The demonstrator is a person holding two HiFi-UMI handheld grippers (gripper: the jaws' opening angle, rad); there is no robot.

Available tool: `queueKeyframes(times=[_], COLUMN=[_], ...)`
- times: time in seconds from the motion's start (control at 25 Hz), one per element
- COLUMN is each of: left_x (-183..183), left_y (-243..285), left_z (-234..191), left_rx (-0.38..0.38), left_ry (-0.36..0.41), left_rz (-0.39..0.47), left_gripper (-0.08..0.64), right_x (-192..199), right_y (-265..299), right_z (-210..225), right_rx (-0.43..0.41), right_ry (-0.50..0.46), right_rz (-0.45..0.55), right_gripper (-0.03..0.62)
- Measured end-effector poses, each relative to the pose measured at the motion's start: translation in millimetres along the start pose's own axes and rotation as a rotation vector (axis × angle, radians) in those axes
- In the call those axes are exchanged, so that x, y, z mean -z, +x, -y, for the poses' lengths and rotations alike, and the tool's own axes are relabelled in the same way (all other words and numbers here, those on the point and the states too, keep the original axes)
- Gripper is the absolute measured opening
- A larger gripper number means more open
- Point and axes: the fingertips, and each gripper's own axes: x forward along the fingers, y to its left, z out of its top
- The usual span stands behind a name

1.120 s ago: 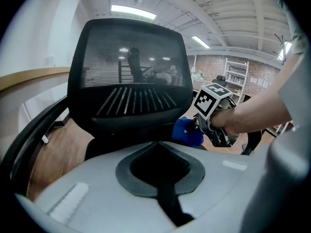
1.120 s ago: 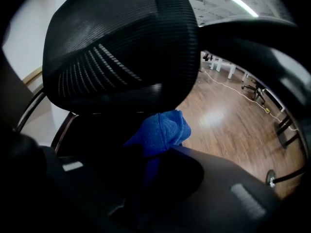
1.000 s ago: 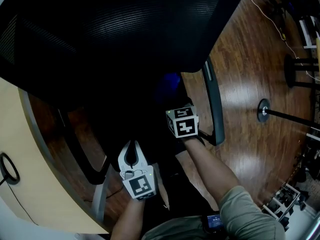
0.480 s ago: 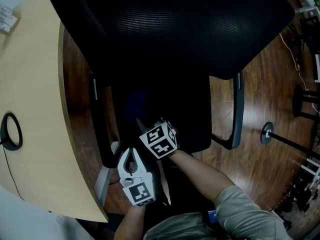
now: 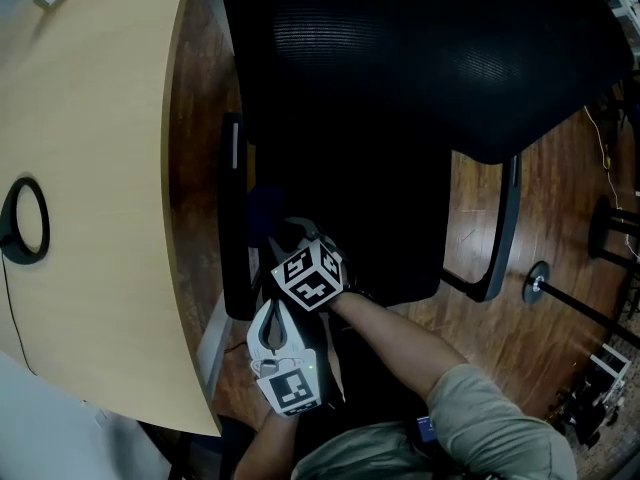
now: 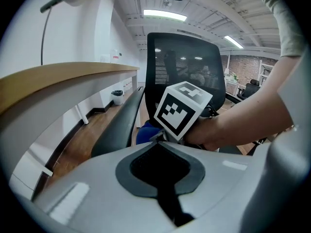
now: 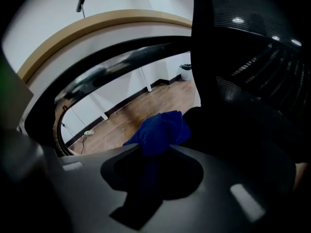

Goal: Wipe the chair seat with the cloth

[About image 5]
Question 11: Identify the black lamp cable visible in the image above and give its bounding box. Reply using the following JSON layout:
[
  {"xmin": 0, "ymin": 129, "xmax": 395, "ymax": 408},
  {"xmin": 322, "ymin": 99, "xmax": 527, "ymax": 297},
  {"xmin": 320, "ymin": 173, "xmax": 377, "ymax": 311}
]
[{"xmin": 0, "ymin": 252, "xmax": 39, "ymax": 377}]

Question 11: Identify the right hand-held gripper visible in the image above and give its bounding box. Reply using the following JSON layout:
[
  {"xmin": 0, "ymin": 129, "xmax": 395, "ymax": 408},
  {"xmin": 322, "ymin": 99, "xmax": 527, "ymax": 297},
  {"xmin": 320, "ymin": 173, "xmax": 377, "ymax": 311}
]
[{"xmin": 267, "ymin": 216, "xmax": 351, "ymax": 314}]

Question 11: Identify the black pole with round base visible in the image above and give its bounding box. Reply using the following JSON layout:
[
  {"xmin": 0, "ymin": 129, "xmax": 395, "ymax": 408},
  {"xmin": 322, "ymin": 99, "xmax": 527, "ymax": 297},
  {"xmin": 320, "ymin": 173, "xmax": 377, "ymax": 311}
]
[{"xmin": 522, "ymin": 260, "xmax": 640, "ymax": 349}]

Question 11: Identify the light wooden desk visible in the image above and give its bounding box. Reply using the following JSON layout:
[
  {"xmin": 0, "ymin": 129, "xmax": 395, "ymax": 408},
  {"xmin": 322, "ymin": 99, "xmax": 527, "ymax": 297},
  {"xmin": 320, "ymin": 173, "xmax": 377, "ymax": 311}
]
[{"xmin": 0, "ymin": 0, "xmax": 234, "ymax": 439}]

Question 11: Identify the white low rack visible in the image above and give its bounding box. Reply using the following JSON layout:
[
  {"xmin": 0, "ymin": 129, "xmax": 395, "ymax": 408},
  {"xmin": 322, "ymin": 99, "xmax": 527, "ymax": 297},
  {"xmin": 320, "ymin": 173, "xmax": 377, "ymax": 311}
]
[{"xmin": 554, "ymin": 340, "xmax": 634, "ymax": 444}]

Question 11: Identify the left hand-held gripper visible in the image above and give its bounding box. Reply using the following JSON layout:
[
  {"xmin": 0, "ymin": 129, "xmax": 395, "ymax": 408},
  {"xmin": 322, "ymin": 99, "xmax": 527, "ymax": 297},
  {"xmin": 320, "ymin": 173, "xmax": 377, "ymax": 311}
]
[{"xmin": 246, "ymin": 297, "xmax": 324, "ymax": 419}]

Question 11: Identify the black desk lamp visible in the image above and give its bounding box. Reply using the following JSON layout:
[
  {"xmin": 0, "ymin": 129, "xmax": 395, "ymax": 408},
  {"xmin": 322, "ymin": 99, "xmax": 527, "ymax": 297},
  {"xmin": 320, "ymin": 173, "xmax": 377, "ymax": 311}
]
[{"xmin": 0, "ymin": 176, "xmax": 51, "ymax": 267}]

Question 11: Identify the person's right forearm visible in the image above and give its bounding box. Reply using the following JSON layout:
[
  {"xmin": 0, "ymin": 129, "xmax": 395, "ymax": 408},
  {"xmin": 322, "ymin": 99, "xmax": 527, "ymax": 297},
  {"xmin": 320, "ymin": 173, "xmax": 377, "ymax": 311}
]
[{"xmin": 327, "ymin": 292, "xmax": 469, "ymax": 404}]

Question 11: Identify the white floor cable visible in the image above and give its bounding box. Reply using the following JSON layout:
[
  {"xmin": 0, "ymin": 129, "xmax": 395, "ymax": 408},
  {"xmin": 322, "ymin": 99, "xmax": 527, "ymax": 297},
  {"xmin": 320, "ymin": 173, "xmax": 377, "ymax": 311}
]
[{"xmin": 582, "ymin": 105, "xmax": 640, "ymax": 259}]

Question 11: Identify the black mesh office chair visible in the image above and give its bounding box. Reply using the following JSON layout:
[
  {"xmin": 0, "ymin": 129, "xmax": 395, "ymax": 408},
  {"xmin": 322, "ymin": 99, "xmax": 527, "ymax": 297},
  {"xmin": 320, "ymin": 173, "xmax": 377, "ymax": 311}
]
[{"xmin": 214, "ymin": 0, "xmax": 634, "ymax": 322}]

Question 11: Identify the blue cloth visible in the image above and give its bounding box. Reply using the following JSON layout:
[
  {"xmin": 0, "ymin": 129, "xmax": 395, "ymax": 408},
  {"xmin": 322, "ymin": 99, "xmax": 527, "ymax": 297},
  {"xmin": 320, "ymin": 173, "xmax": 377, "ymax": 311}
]
[{"xmin": 247, "ymin": 185, "xmax": 286, "ymax": 249}]

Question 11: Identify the person's beige shirt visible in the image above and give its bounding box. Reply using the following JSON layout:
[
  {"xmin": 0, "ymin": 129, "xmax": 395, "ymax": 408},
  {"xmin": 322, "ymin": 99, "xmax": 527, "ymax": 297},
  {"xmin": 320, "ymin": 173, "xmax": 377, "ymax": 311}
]
[{"xmin": 289, "ymin": 362, "xmax": 579, "ymax": 480}]

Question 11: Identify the round wooden table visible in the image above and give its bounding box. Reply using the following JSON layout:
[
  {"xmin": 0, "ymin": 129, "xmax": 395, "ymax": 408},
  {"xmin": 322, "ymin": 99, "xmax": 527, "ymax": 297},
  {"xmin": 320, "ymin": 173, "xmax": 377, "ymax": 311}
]
[{"xmin": 588, "ymin": 195, "xmax": 640, "ymax": 264}]

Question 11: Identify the black office chair seat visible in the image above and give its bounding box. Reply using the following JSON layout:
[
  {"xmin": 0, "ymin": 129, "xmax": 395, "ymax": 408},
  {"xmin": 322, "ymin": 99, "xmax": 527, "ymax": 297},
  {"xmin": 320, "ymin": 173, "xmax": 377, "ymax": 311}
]
[{"xmin": 247, "ymin": 142, "xmax": 454, "ymax": 309}]

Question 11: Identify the person's left forearm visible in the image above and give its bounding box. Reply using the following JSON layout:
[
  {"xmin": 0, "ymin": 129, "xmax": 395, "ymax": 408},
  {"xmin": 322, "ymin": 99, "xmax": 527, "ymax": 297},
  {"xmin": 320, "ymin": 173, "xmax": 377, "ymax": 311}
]
[{"xmin": 234, "ymin": 407, "xmax": 301, "ymax": 480}]

